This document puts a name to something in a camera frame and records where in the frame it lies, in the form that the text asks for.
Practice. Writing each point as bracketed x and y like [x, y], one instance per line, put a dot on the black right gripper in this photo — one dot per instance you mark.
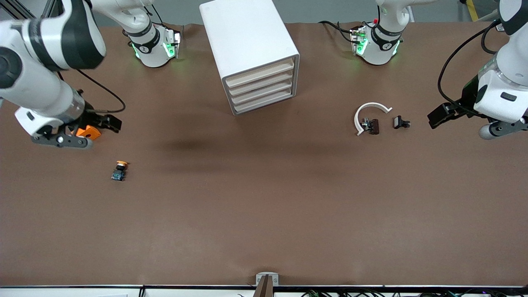
[91, 118]

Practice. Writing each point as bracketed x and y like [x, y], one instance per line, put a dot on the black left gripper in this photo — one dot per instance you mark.
[469, 97]

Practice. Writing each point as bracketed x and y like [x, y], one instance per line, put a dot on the orange-capped button with blue base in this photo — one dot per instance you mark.
[119, 171]

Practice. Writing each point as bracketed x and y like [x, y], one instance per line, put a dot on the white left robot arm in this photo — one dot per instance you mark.
[507, 82]

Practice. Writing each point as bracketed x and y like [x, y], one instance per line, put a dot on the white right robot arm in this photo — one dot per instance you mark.
[37, 86]

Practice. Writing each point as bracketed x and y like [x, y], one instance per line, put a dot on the white drawer cabinet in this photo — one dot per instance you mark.
[243, 37]

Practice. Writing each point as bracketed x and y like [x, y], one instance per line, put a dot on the orange and black block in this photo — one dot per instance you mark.
[90, 132]

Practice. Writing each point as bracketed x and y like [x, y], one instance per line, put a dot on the small black component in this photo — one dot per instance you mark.
[399, 121]

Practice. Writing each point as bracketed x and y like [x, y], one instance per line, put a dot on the dark brown connector part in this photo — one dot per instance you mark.
[374, 126]

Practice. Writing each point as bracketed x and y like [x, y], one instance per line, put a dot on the metal base connector plate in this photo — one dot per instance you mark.
[358, 41]
[173, 43]

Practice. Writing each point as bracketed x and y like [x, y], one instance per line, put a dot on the white curved plastic bracket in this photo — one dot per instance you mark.
[368, 104]

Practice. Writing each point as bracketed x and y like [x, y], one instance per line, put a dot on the white table edge rail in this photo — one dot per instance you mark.
[62, 292]

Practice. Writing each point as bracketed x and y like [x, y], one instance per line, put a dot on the grey metal edge bracket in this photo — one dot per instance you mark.
[260, 277]

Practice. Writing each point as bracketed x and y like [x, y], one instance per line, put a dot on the brown post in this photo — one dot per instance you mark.
[264, 288]

